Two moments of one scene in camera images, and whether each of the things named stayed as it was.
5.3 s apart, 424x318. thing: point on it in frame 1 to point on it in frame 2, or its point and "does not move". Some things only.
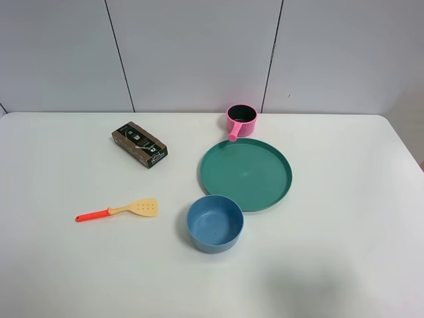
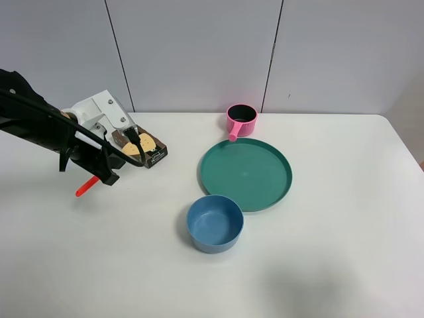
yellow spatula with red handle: (148, 207) to (148, 144)
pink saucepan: (241, 120) does not move
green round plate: (248, 169) does not move
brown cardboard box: (139, 145) does not move
